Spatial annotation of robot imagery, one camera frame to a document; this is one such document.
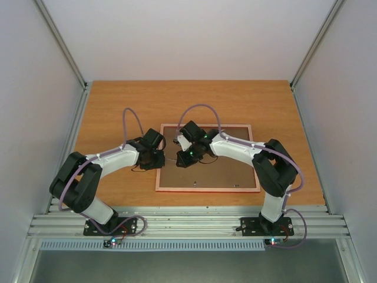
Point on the aluminium corner post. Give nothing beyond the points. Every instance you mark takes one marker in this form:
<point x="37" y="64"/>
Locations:
<point x="46" y="16"/>
<point x="319" y="37"/>

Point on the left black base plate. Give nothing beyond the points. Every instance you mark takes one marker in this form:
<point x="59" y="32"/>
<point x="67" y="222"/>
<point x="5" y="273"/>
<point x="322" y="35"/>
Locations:
<point x="123" y="225"/>

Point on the right small circuit board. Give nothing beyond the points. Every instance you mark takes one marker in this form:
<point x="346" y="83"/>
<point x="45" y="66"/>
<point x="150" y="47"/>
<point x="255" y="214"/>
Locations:
<point x="274" y="241"/>

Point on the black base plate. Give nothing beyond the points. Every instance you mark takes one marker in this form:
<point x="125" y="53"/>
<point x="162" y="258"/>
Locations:
<point x="256" y="226"/>
<point x="123" y="225"/>

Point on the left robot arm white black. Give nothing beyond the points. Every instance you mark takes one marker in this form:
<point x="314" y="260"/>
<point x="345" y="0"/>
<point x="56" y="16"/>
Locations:
<point x="76" y="183"/>

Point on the left aluminium corner post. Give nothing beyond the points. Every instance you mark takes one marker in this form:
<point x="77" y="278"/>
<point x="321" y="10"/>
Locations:
<point x="46" y="16"/>

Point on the small circuit board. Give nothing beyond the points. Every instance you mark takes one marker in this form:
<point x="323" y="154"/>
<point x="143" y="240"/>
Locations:
<point x="274" y="241"/>
<point x="113" y="242"/>

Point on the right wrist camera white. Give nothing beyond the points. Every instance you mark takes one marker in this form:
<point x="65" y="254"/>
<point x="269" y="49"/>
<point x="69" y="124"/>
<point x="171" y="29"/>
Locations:
<point x="183" y="142"/>

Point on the left small circuit board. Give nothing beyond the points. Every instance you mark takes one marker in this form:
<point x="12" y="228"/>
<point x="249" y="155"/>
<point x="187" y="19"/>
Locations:
<point x="113" y="242"/>

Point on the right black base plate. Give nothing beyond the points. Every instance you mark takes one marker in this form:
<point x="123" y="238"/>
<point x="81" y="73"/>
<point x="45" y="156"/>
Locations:
<point x="256" y="226"/>

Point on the grey slotted cable duct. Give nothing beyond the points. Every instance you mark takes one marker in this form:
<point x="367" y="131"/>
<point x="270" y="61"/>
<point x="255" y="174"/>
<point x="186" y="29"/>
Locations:
<point x="153" y="245"/>

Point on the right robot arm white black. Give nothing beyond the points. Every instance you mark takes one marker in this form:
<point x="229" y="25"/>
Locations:
<point x="274" y="167"/>

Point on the aluminium front rail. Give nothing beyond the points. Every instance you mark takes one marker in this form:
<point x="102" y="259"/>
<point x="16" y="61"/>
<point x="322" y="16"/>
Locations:
<point x="193" y="222"/>

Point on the right aluminium corner post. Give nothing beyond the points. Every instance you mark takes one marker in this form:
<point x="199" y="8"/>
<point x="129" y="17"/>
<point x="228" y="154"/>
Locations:
<point x="319" y="37"/>

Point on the red picture frame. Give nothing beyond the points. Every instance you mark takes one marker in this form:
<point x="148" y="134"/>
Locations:
<point x="215" y="175"/>

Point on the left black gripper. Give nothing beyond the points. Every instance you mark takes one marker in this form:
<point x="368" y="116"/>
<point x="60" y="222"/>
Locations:
<point x="160" y="164"/>

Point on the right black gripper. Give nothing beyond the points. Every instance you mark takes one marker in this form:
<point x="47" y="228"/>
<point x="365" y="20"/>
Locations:
<point x="182" y="159"/>

